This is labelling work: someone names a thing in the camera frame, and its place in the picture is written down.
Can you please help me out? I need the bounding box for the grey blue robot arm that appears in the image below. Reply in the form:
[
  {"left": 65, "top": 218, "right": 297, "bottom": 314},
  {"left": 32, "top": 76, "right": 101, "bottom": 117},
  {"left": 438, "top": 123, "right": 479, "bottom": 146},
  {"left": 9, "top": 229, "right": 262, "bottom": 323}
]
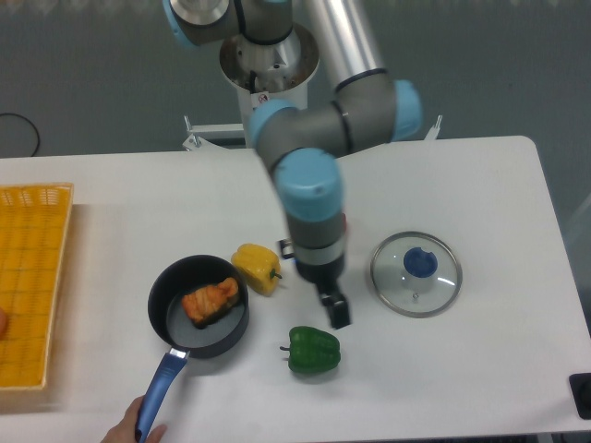
[{"left": 163, "top": 1, "right": 422, "bottom": 329}]

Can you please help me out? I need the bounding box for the yellow toy bell pepper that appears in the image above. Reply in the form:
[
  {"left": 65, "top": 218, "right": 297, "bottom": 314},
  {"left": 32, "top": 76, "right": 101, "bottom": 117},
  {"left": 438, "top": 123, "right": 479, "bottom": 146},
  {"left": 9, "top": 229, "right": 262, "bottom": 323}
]
[{"left": 231, "top": 244, "right": 283, "bottom": 296}]

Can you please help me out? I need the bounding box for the person's hand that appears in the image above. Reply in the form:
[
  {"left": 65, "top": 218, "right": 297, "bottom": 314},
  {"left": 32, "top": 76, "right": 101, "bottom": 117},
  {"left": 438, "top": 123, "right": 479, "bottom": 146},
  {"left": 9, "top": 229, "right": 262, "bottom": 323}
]
[{"left": 101, "top": 396, "right": 167, "bottom": 443}]

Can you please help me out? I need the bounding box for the orange toy bread loaf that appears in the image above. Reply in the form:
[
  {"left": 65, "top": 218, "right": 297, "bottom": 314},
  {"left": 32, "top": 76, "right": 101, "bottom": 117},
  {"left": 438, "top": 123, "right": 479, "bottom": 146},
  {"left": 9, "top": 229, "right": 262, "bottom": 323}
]
[{"left": 181, "top": 277, "right": 239, "bottom": 329}]

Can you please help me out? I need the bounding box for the glass lid blue knob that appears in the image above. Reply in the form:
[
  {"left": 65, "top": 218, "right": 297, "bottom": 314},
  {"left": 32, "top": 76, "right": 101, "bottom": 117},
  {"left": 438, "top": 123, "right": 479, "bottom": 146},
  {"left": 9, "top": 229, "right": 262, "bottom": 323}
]
[{"left": 368, "top": 231, "right": 463, "bottom": 318}]

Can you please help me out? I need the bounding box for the dark pot blue handle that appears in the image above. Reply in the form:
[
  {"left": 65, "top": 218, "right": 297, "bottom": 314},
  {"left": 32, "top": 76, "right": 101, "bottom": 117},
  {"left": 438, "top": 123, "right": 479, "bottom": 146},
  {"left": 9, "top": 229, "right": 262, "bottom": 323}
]
[{"left": 135, "top": 255, "right": 249, "bottom": 442}]

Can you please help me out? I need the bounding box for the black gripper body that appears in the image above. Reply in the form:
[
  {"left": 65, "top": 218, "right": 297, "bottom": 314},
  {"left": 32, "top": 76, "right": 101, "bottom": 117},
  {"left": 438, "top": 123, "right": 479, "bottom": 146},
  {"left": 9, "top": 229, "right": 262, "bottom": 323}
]
[{"left": 277, "top": 237, "right": 345, "bottom": 298}]

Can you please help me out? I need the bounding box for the black cable loop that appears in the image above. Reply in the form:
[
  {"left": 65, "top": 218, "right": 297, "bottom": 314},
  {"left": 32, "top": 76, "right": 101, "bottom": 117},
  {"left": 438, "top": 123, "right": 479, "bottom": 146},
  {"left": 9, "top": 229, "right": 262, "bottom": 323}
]
[{"left": 0, "top": 113, "right": 41, "bottom": 158}]

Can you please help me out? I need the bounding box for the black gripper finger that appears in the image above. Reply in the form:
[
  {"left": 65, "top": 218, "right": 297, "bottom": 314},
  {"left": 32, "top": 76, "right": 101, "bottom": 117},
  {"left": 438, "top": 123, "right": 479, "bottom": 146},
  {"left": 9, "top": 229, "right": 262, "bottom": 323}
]
[{"left": 321, "top": 291, "right": 352, "bottom": 329}]

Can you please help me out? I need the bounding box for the yellow plastic basket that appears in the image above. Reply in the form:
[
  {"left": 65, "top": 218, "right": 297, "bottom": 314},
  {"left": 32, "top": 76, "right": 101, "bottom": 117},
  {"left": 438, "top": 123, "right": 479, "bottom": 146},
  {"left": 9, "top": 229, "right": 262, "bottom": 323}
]
[{"left": 1, "top": 183, "right": 74, "bottom": 391}]

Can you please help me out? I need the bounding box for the green toy bell pepper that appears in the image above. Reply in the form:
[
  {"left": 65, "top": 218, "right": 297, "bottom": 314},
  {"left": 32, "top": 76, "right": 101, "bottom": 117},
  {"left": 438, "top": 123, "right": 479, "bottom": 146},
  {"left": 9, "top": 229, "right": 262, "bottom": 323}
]
[{"left": 280, "top": 326, "right": 341, "bottom": 375}]

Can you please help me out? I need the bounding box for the black table corner device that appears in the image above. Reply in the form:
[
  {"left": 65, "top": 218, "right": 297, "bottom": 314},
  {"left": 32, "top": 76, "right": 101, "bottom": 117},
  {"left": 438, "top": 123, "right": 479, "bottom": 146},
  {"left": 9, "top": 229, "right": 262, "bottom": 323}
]
[{"left": 569, "top": 373, "right": 591, "bottom": 420}]

